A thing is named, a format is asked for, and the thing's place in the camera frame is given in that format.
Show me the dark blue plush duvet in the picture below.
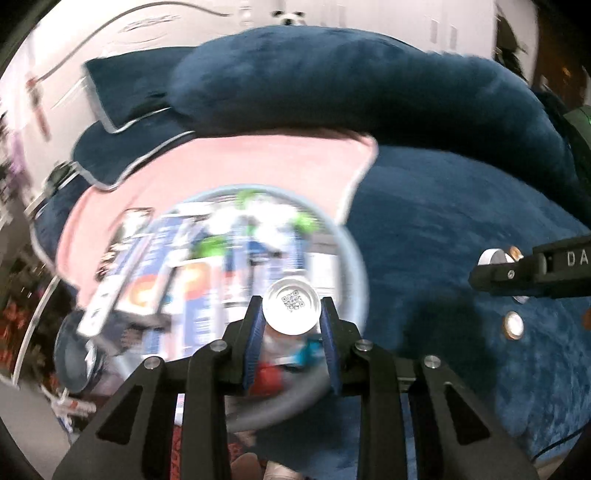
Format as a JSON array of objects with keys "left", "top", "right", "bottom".
[{"left": 167, "top": 25, "right": 591, "bottom": 204}]

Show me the white metal frame bar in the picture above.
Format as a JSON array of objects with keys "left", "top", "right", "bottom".
[{"left": 10, "top": 276, "right": 62, "bottom": 389}]

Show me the white flat box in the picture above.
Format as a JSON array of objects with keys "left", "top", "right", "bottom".
[{"left": 75, "top": 272, "right": 132, "bottom": 344}]

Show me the pink cloth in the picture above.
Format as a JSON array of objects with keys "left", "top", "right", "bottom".
[{"left": 55, "top": 133, "right": 380, "bottom": 303}]

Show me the red packet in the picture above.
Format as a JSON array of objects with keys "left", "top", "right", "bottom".
[{"left": 170, "top": 422, "right": 243, "bottom": 480}]

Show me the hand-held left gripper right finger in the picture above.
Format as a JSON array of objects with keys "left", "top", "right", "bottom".
[{"left": 318, "top": 296, "right": 541, "bottom": 480}]

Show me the blue plush bed cover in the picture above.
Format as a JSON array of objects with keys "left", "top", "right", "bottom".
[{"left": 32, "top": 147, "right": 591, "bottom": 467}]

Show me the white cable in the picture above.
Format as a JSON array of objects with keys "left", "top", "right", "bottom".
[{"left": 31, "top": 1, "right": 232, "bottom": 89}]

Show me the blue white orange carton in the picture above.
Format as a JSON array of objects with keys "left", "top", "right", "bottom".
[{"left": 117, "top": 222, "right": 222, "bottom": 333}]

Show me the navy pillow with white piping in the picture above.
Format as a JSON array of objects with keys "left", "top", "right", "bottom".
[
  {"left": 71, "top": 121, "right": 197, "bottom": 191},
  {"left": 83, "top": 46, "right": 201, "bottom": 134}
]

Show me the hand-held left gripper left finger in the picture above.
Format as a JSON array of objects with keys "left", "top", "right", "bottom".
[{"left": 53, "top": 295, "right": 266, "bottom": 480}]

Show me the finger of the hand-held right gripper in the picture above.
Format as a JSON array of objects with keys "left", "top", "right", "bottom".
[{"left": 468, "top": 255, "right": 549, "bottom": 297}]

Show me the dark patterned packet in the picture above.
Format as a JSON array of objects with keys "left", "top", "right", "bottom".
[{"left": 98, "top": 208, "right": 154, "bottom": 280}]

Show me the round light blue basin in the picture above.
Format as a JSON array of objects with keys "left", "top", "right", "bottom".
[{"left": 55, "top": 185, "right": 370, "bottom": 430}]

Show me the panda plush toy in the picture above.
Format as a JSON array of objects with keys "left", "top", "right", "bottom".
[{"left": 271, "top": 9, "right": 306, "bottom": 27}]

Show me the small bottle with silver end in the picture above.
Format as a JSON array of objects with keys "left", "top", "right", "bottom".
[{"left": 256, "top": 276, "right": 331, "bottom": 398}]

